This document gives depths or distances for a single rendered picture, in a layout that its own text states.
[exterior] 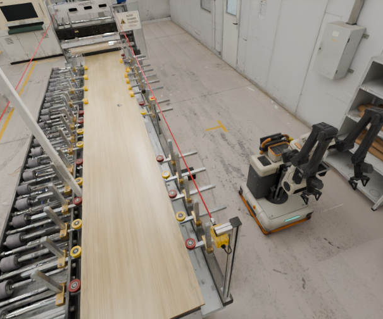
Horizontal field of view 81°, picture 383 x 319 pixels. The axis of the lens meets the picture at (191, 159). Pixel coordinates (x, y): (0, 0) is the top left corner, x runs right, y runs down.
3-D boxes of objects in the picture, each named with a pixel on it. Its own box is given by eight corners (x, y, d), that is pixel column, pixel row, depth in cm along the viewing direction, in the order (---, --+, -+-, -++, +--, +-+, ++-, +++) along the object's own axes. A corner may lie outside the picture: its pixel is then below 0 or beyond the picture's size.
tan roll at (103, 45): (133, 42, 505) (131, 37, 496) (133, 44, 496) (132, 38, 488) (67, 54, 478) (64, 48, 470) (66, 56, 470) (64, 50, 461)
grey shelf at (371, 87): (344, 155, 343) (403, 49, 236) (401, 200, 281) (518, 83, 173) (320, 163, 335) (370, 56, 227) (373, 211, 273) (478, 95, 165)
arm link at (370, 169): (360, 154, 175) (351, 157, 174) (375, 156, 164) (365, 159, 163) (361, 168, 178) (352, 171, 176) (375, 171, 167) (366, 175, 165)
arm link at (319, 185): (313, 168, 169) (302, 171, 167) (325, 172, 158) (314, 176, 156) (313, 182, 172) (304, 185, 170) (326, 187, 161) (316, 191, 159)
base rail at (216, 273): (132, 62, 516) (131, 58, 509) (233, 302, 161) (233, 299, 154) (129, 63, 514) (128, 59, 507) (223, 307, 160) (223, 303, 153)
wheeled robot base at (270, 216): (237, 193, 302) (238, 181, 284) (278, 180, 313) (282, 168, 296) (264, 237, 255) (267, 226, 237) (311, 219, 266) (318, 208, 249)
